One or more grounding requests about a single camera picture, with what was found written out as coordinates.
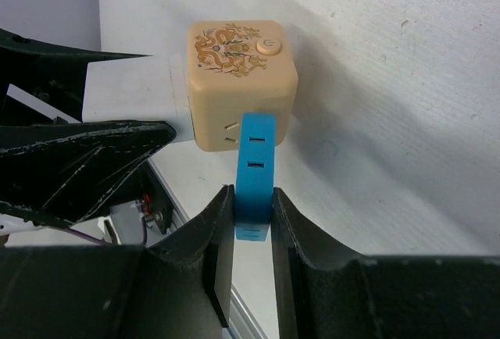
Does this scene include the tan wooden socket cube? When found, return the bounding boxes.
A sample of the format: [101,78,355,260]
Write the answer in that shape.
[186,20,298,152]

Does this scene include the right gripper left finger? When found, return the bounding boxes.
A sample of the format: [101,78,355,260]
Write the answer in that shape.
[0,184,236,339]

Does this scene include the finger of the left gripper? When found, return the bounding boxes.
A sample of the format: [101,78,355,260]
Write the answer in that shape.
[1,121,177,228]
[1,30,140,120]

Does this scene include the blue square adapter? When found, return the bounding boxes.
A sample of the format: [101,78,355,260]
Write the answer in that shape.
[234,113,276,241]

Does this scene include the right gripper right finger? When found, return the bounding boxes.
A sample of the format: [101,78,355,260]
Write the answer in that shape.
[271,189,499,338]

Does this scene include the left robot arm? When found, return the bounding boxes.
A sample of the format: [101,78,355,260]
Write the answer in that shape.
[1,30,176,244]

